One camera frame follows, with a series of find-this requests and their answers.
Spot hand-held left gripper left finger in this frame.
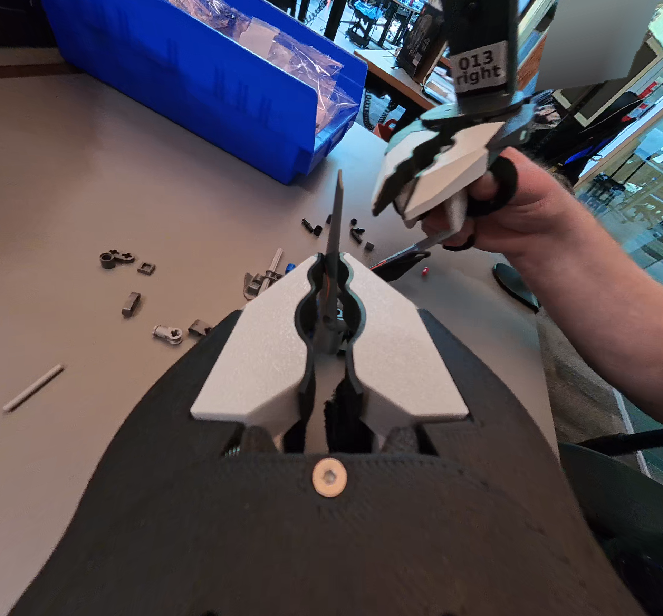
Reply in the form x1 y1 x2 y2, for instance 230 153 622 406
190 255 319 453

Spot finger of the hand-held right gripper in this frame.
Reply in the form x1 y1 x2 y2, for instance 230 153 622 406
396 121 507 229
372 126 457 216

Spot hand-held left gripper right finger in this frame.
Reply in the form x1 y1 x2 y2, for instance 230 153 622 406
324 252 470 453

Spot grey lego wing assembly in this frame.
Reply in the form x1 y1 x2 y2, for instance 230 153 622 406
311 170 354 355

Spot person's right forearm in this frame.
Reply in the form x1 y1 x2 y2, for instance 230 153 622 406
518 181 663 404

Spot grey lego axle blue assembly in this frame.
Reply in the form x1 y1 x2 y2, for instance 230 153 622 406
243 248 296 300

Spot short grey lego axle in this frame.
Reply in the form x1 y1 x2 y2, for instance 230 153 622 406
2 364 65 414

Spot person's right hand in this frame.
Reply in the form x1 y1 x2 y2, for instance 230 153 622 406
469 149 578 262

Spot black printed box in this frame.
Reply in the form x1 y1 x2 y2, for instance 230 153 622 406
396 2 447 80

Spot black desk elbow armrest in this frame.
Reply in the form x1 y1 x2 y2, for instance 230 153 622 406
492 263 540 312

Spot clear plastic parts bags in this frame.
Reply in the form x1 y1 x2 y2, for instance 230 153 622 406
168 0 359 131

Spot blue plastic bin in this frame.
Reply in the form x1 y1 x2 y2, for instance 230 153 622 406
21 0 368 185

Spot black coiled cable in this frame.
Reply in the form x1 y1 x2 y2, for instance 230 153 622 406
363 90 395 131

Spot black strap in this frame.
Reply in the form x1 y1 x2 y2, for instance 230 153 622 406
577 429 663 457

